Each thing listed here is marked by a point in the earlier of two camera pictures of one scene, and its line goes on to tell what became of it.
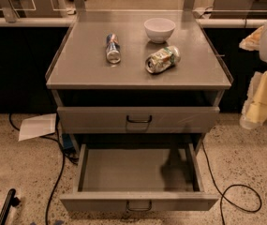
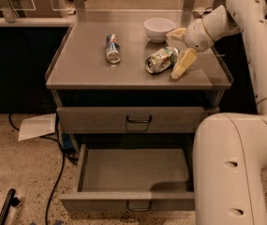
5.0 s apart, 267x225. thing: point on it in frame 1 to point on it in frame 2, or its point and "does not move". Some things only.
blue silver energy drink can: [112, 49] does not move
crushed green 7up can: [163, 60] does not move
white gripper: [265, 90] to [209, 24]
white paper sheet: [37, 127] does not move
